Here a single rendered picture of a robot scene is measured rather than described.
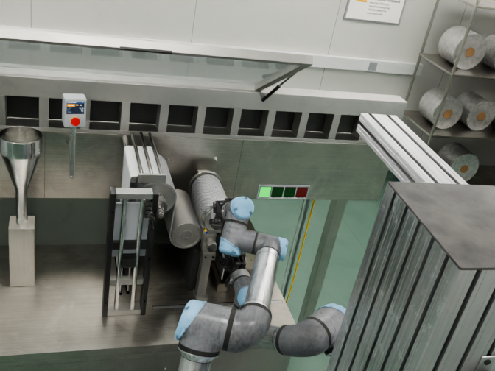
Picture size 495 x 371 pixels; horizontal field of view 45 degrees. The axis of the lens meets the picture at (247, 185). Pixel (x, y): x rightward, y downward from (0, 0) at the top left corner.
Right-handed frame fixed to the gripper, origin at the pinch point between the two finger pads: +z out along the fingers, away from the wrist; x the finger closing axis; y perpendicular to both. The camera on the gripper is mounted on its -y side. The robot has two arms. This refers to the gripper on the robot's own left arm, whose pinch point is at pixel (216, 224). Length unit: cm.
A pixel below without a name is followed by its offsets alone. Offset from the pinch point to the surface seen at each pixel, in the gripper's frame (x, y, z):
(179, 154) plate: 9.3, 31.6, 21.5
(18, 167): 71, 20, -5
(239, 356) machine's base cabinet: -11, -51, 13
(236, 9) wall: -74, 186, 196
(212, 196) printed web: -0.1, 11.2, 4.9
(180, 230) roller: 12.6, -1.7, 7.1
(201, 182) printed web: 1.7, 18.4, 15.0
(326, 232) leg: -79, 2, 69
